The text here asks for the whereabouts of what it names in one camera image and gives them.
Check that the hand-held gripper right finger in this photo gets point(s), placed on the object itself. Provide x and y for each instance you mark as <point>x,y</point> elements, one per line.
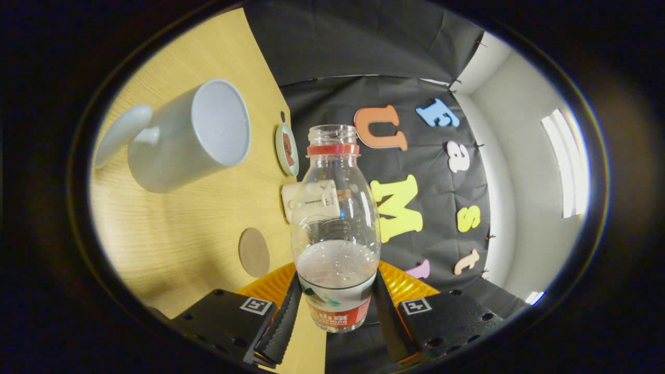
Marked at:
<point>387,322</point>

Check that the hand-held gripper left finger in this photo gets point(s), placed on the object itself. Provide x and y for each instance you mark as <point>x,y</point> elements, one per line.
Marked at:
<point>283,327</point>

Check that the clear plastic juice bottle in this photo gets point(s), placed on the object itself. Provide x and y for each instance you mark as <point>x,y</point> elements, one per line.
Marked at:
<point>335,270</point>

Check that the round brown coaster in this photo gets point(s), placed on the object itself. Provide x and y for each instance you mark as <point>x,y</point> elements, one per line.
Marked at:
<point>254,253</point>

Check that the white cup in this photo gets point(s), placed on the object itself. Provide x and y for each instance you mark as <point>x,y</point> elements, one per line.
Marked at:
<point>176,150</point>

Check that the white toaster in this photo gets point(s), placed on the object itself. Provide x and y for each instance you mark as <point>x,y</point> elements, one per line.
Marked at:
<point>288,200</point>

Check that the wooden table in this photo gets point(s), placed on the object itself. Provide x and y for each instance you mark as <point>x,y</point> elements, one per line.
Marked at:
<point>156,234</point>

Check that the brown food piece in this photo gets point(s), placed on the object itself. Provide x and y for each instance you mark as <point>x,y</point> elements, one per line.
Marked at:
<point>290,157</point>
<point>287,142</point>

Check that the pale green plate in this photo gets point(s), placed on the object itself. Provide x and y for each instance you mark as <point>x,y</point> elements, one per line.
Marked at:
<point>279,150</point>

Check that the large ceiling light panel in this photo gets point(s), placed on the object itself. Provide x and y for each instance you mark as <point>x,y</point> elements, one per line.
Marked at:
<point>566,166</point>

